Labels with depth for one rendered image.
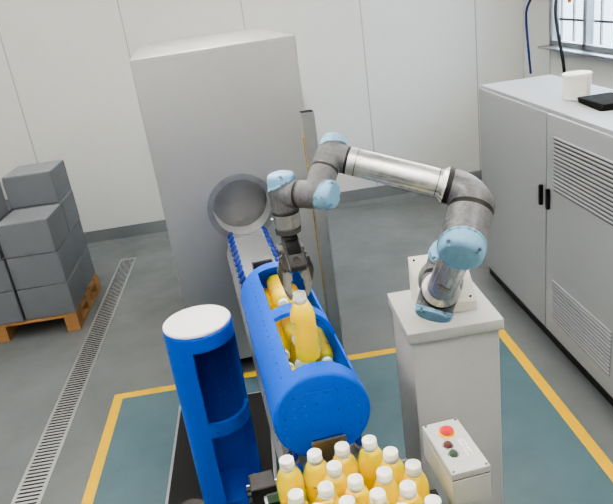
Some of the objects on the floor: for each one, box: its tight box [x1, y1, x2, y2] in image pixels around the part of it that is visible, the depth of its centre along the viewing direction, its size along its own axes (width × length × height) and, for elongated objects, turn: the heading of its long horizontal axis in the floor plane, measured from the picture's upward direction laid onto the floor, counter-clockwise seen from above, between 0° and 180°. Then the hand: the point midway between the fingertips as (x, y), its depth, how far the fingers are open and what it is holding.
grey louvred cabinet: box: [479, 75, 613, 438], centre depth 380 cm, size 54×215×145 cm, turn 24°
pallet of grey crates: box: [0, 160, 101, 343], centre depth 521 cm, size 120×80×119 cm
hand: (299, 295), depth 183 cm, fingers closed on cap, 4 cm apart
